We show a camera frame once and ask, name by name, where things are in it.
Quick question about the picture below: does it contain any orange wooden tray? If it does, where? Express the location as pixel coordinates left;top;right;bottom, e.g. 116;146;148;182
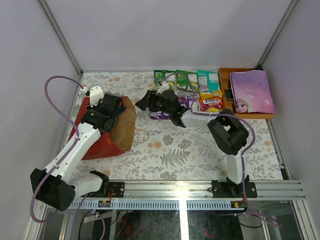
218;67;275;120

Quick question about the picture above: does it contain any aluminium front rail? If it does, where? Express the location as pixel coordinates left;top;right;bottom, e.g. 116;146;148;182
68;180;306;211

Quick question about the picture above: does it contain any Fox's candy bag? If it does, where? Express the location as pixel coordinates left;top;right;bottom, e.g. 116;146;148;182
198;89;224;113

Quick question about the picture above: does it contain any small black object in tray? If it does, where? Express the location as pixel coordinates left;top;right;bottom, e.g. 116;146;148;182
224;88;234;101

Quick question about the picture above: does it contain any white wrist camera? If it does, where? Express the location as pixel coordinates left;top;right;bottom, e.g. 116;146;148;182
157;81;170;95
80;86;104;108

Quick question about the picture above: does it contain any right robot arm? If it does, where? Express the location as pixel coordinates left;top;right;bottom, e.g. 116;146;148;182
135;90;249;198

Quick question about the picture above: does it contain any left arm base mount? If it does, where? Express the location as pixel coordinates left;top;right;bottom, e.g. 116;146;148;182
87;181;125;199

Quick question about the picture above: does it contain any floral table mat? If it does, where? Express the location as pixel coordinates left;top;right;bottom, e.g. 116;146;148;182
53;71;285;181

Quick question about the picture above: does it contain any red brown paper bag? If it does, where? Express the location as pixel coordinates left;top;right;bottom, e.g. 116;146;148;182
82;96;136;160

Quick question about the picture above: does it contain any blue Doritos chip bag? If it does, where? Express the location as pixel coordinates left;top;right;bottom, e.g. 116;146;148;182
117;103;127;116

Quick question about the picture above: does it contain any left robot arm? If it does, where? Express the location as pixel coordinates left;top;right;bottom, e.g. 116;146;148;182
30;93;126;212

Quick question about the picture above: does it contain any purple Fox's candy packet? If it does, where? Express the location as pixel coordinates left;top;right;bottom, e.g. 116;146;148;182
178;95;199;112

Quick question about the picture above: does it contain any teal snack packet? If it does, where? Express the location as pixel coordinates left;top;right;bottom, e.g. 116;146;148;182
196;69;220;92

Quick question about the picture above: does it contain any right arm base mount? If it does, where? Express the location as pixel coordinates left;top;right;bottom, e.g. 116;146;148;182
207;175;258;198

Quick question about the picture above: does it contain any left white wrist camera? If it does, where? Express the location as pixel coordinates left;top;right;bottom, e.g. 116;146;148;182
80;86;104;108

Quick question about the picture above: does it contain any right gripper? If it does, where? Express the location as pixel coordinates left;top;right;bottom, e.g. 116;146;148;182
135;90;173;116

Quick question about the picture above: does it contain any purple Frozen cloth bag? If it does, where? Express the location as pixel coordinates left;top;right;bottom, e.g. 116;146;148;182
230;70;276;114

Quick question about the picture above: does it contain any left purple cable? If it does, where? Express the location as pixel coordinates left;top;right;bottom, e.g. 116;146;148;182
29;75;107;240

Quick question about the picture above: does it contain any green snack packet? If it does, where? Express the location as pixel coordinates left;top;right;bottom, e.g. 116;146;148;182
175;69;199;92
153;70;176;90

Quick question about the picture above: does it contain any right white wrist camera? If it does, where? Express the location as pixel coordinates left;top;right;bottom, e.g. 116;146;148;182
157;81;170;95

